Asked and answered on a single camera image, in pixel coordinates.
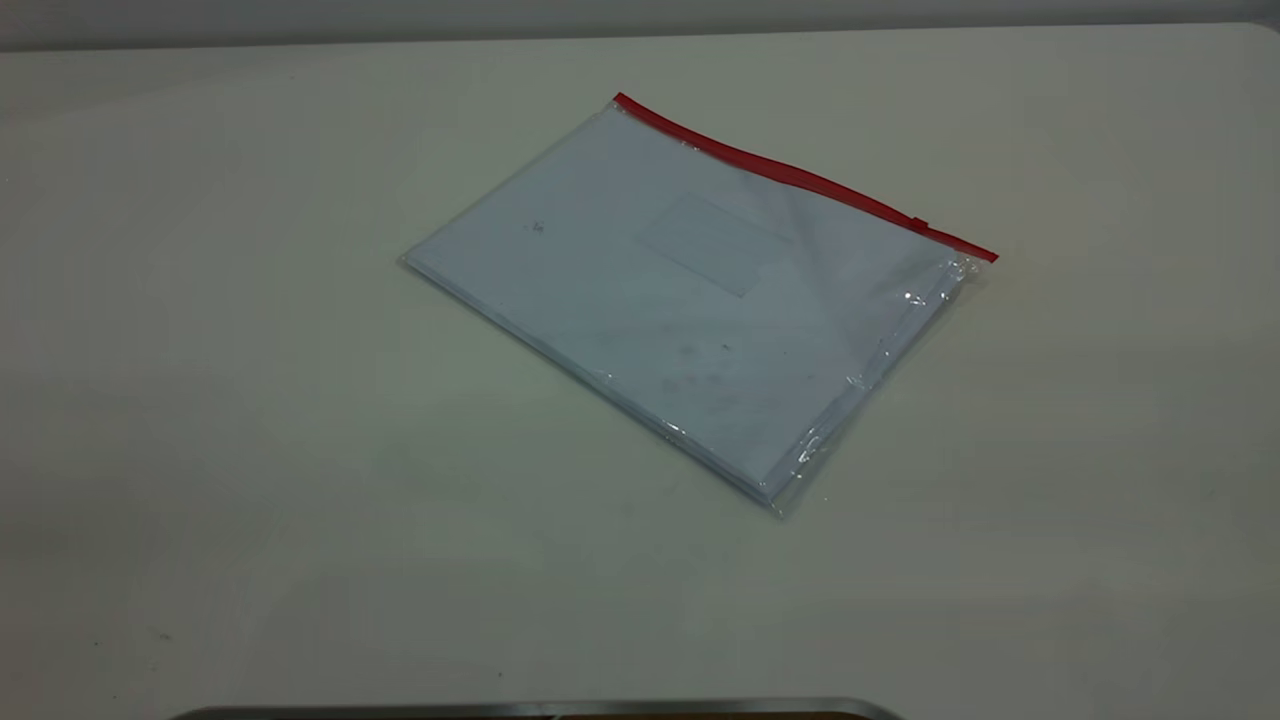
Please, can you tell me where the silver metal rim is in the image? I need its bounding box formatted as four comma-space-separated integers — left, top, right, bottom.
170, 697, 906, 720

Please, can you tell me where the clear plastic bag red zipper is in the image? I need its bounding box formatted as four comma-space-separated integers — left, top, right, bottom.
398, 91, 1000, 520

